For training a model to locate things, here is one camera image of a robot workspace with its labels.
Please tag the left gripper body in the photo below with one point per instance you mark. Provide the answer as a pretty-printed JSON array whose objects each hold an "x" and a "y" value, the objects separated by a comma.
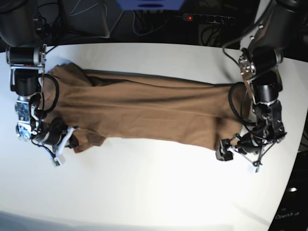
[{"x": 268, "y": 137}]

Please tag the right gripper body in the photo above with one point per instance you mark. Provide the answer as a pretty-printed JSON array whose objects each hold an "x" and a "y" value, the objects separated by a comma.
[{"x": 51, "y": 133}]

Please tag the brown T-shirt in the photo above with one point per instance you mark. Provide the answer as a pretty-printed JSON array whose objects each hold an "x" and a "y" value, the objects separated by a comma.
[{"x": 105, "y": 105}]

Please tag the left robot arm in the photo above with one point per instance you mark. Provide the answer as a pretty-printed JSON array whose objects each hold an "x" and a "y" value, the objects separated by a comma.
[{"x": 259, "y": 68}]

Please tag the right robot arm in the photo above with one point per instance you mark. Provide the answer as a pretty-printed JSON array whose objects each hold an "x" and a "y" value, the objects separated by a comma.
[{"x": 22, "y": 29}]

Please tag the black power strip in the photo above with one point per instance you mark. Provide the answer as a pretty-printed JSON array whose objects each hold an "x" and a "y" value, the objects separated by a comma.
[{"x": 209, "y": 19}]

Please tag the blue plastic box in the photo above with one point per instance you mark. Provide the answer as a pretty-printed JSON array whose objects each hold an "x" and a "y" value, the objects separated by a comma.
[{"x": 173, "y": 5}]

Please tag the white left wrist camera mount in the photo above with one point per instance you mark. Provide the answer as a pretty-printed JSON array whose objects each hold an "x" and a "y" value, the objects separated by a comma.
[{"x": 247, "y": 156}]

